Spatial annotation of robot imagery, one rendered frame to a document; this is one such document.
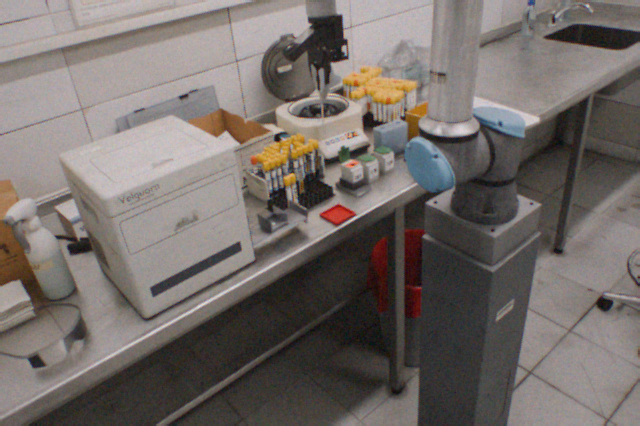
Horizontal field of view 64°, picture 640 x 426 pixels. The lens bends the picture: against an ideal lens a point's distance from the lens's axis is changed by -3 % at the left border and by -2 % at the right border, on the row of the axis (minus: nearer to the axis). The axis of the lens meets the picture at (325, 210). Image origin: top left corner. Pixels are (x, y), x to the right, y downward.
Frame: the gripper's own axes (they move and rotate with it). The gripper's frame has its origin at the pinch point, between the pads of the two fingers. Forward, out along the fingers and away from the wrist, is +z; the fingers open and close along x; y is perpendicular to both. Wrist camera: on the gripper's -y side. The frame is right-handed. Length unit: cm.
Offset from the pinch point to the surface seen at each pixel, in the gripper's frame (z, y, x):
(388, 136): 17.9, 20.9, -1.6
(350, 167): 18.0, 1.1, -10.3
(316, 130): 16.2, 5.2, 13.5
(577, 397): 113, 62, -55
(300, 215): 21.8, -18.9, -17.0
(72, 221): 20, -68, 16
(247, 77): 6.1, -0.3, 47.8
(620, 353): 113, 92, -53
